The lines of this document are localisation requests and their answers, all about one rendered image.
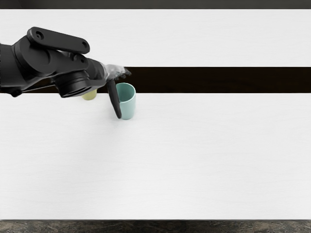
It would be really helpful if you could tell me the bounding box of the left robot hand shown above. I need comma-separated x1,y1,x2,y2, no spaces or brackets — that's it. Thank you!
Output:
104,64,132,119

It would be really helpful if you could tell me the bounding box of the teal cup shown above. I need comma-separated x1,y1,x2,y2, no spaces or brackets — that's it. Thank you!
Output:
115,83,136,120

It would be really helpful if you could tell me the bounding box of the yellow cup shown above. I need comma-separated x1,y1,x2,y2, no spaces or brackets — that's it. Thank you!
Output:
81,89,98,101

